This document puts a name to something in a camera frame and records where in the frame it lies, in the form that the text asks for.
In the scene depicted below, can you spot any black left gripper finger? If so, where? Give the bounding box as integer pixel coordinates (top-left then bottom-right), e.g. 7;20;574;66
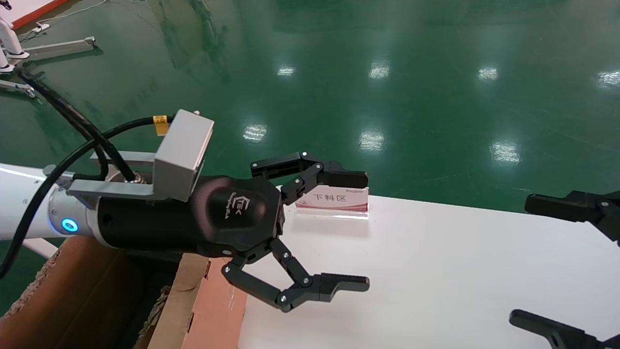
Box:
250;152;369;205
222;238;370;312

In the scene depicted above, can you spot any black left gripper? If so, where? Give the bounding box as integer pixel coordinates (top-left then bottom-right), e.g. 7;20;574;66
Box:
94;175;285;258

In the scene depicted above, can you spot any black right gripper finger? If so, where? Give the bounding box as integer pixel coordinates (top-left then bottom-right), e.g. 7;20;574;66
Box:
525;190;620;243
509;309;620;349

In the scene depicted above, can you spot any large cardboard box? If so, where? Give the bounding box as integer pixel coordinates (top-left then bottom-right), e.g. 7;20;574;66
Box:
0;235;248;349

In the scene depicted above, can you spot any acrylic table sign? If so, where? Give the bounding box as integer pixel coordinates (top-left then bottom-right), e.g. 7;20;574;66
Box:
294;186;370;221

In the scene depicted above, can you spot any white tube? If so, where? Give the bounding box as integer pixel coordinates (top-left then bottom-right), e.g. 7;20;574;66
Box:
22;237;60;260

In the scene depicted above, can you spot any short grey floor bar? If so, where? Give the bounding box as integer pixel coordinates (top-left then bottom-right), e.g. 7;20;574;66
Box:
0;79;37;99

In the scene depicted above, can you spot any long grey floor bar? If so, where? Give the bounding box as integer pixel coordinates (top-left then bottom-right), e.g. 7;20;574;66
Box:
22;36;97;62

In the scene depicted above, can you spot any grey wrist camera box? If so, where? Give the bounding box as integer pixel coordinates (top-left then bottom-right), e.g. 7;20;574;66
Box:
44;109;215;203

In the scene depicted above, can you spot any thin black cable yellow tag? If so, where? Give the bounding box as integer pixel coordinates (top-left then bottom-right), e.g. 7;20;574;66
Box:
0;114;171;279

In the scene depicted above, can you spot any thick black cable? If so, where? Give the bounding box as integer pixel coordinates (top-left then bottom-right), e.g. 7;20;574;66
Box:
16;69;138;183

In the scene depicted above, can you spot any white floor cable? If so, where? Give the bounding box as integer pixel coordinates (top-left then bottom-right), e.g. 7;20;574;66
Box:
47;0;108;23

